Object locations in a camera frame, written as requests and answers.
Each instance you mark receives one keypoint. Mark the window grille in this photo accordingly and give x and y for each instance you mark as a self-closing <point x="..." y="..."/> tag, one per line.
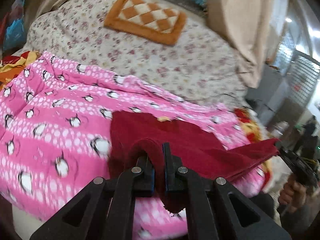
<point x="305" y="80"/>

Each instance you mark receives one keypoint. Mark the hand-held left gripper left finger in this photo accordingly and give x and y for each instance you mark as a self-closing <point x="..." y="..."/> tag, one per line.
<point x="146" y="180"/>

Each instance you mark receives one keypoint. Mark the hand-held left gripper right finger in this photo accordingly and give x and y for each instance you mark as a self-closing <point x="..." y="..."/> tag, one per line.
<point x="171" y="177"/>

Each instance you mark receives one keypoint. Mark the person's right hand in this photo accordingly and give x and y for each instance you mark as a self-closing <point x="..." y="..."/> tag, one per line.
<point x="292" y="195"/>

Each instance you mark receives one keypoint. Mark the blue plastic bag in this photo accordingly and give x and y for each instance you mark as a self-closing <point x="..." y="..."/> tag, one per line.
<point x="13" y="33"/>

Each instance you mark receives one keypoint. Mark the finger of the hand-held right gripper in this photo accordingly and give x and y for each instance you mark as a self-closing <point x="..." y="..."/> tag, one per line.
<point x="287" y="156"/>

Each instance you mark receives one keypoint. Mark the dark red shirt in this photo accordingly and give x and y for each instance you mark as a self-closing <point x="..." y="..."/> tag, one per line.
<point x="190" y="140"/>

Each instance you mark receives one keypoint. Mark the person's right forearm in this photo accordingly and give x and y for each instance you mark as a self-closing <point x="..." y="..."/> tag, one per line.
<point x="302" y="220"/>

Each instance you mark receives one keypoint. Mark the orange checkered cushion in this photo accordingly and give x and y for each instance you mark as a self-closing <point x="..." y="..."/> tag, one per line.
<point x="147" y="17"/>

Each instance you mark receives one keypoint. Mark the floral print duvet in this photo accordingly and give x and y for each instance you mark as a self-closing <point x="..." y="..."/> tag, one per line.
<point x="140" y="62"/>

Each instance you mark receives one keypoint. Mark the pink penguin print blanket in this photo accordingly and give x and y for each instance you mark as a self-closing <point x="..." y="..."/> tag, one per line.
<point x="55" y="130"/>

